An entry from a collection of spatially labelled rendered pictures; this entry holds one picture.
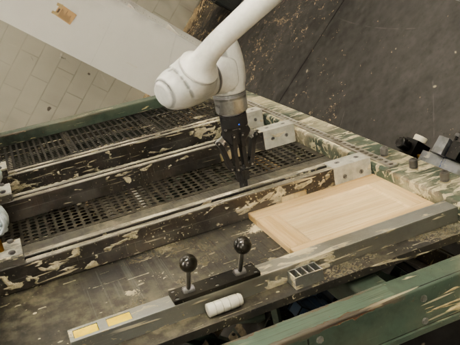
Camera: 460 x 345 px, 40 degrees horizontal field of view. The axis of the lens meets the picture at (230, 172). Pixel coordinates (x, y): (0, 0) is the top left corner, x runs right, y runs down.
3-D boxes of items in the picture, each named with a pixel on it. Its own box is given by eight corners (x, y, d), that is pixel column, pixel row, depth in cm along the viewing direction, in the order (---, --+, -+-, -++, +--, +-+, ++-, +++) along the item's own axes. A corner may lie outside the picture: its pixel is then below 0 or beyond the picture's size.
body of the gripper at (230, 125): (241, 105, 176) (246, 137, 179) (213, 113, 173) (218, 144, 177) (251, 111, 169) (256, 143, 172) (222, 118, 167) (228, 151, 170)
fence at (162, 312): (458, 221, 153) (457, 206, 152) (75, 359, 125) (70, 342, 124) (444, 214, 158) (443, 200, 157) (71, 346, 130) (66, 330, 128)
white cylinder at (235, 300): (210, 320, 131) (245, 307, 133) (208, 308, 129) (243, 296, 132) (205, 313, 133) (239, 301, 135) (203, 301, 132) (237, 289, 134)
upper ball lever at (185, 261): (200, 297, 134) (200, 262, 124) (183, 303, 133) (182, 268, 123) (193, 283, 136) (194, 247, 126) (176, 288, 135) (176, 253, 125)
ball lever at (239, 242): (250, 279, 137) (255, 244, 127) (235, 285, 136) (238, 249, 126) (244, 265, 140) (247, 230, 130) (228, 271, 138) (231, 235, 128)
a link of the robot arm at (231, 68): (226, 85, 176) (194, 99, 167) (218, 30, 171) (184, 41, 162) (256, 87, 169) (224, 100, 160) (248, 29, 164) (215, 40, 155)
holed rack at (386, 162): (398, 165, 180) (398, 163, 180) (389, 168, 179) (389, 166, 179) (206, 82, 326) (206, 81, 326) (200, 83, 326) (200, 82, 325)
